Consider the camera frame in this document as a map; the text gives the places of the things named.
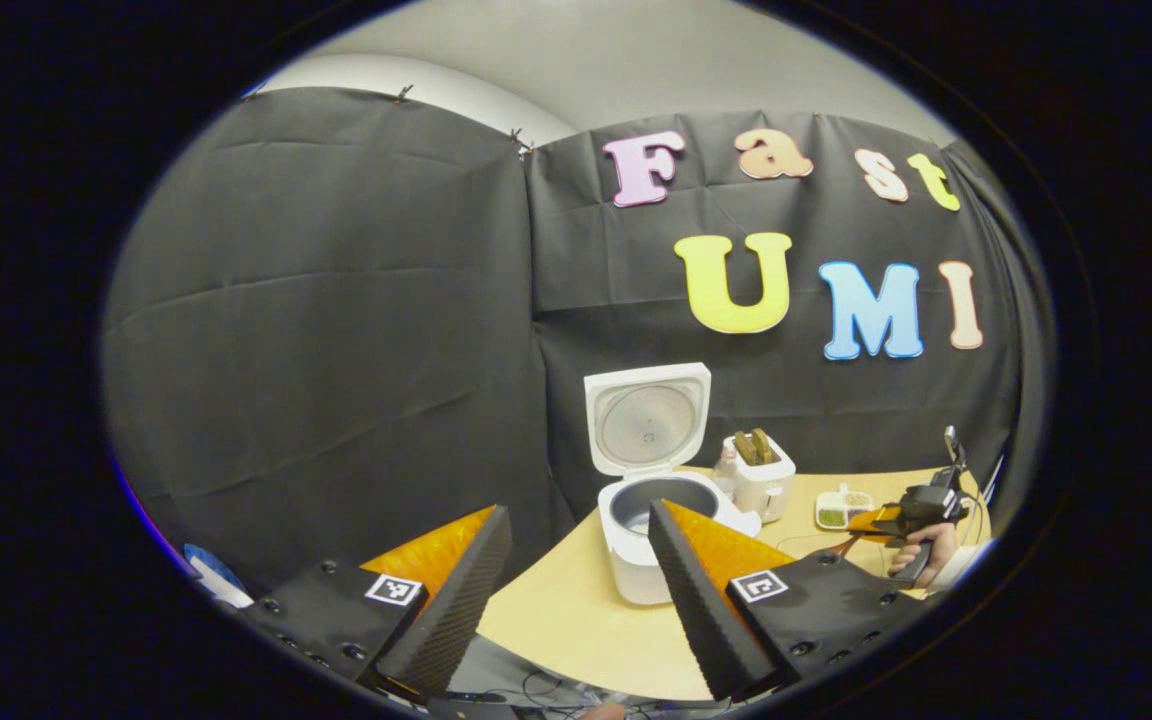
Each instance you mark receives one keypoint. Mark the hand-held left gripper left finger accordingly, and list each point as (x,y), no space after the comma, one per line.
(456,610)

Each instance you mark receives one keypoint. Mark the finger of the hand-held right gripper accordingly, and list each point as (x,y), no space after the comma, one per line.
(876,522)

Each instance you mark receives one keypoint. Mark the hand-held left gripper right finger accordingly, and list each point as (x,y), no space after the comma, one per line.
(701,610)

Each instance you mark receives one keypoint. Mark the white rice cooker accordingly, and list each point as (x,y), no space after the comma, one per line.
(631,560)

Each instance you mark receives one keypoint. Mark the white divided bean dish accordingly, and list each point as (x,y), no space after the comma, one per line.
(841,515)

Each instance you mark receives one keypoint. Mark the white toaster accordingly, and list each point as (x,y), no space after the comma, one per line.
(766,490)

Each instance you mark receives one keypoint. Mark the clear bottle red label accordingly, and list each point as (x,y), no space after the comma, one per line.
(724,478)

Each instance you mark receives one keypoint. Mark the toast slice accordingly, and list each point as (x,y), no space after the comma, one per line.
(763,445)
(745,448)

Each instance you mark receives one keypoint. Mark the white and blue bundle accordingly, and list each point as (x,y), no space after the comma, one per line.
(221,585)

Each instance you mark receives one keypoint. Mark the black backdrop cloth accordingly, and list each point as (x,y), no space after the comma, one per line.
(336,350)

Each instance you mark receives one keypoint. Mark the black backdrop clip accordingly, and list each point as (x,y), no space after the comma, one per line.
(519,141)
(403,93)

